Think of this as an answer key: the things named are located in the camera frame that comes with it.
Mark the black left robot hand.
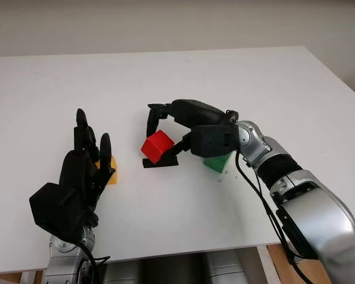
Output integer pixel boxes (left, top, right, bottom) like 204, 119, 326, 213
59, 108, 117, 227

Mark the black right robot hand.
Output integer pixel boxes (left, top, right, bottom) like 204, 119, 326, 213
146, 99, 240, 157

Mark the yellow wooden block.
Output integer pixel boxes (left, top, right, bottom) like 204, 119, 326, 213
94, 156, 119, 185

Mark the red wooden block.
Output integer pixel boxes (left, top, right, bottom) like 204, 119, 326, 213
140, 130, 175, 164

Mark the green wooden block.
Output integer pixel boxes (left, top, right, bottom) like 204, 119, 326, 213
203, 153, 229, 173

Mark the black tape strip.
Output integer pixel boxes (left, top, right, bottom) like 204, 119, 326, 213
142, 155, 178, 170

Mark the white table leg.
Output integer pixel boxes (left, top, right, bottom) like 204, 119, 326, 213
256, 245, 280, 284
20, 270, 37, 284

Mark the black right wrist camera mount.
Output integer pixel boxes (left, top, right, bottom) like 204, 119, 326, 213
190, 124, 240, 157

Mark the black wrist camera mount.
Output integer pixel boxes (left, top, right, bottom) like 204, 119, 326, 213
190, 124, 240, 157
28, 182, 88, 242

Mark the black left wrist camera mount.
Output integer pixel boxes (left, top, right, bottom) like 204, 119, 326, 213
28, 182, 88, 242

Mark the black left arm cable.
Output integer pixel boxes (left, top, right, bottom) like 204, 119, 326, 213
75, 241, 111, 284

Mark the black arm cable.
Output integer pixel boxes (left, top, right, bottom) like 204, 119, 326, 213
75, 241, 111, 284
235, 149, 314, 284

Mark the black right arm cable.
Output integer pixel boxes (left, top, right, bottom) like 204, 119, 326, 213
235, 149, 314, 284

